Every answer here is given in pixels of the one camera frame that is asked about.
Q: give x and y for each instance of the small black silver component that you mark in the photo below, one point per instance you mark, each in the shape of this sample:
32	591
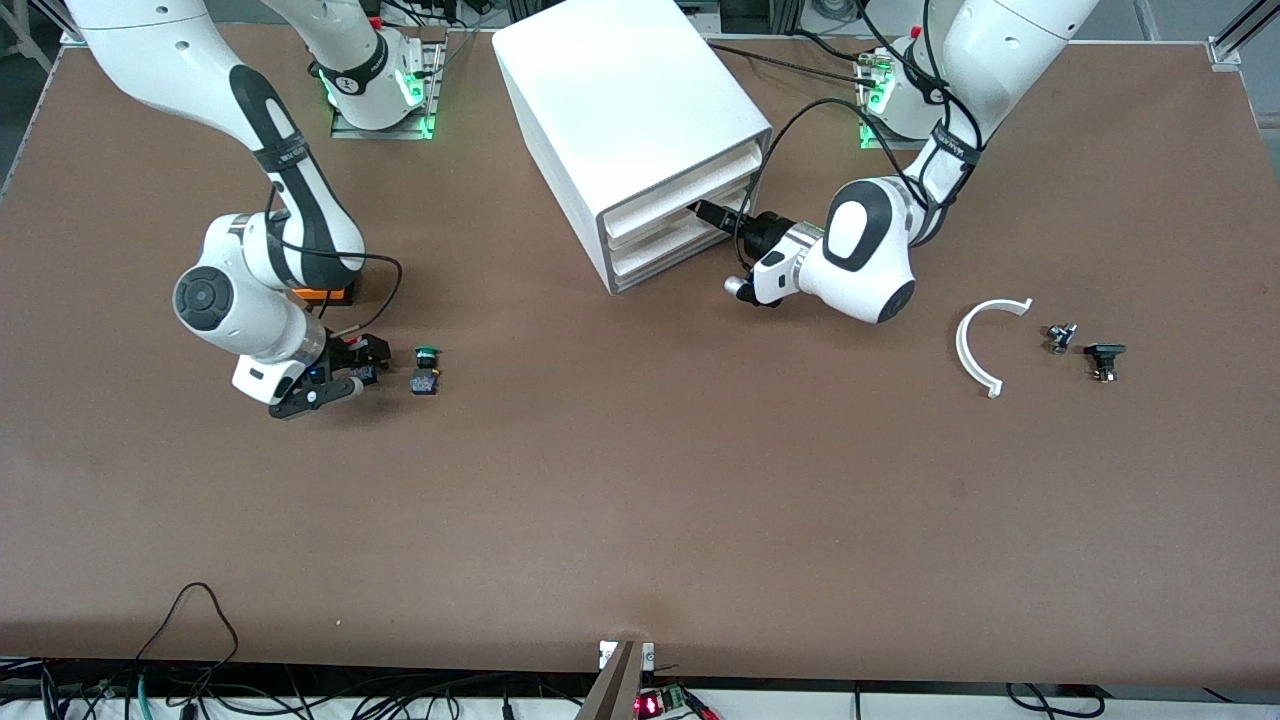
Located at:
1060	338

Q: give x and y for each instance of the grey aluminium camera post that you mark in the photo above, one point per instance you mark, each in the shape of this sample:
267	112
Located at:
612	690

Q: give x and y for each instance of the black push button part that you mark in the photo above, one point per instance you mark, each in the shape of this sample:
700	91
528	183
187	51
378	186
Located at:
1104	352

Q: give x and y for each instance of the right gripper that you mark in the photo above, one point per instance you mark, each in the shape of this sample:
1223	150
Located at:
349	352

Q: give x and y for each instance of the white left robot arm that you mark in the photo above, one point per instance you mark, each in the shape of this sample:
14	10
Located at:
870	240

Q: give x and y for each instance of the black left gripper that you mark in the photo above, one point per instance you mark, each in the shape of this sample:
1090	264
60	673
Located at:
768	232

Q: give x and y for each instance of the orange button enclosure box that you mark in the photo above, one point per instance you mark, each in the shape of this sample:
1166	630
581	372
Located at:
325	294

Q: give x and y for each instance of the white curved plastic arc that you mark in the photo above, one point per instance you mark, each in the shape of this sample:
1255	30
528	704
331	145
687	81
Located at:
962	345

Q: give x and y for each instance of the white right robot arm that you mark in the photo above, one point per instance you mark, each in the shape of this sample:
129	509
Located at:
250	300

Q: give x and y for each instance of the aluminium frame profile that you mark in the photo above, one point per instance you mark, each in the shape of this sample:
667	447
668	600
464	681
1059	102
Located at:
1235	40
70	25

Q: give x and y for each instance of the green push button switch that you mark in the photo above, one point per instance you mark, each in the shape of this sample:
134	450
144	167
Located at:
425	382

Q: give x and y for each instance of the circuit board with red light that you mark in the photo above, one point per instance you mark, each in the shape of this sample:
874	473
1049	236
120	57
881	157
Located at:
665	703

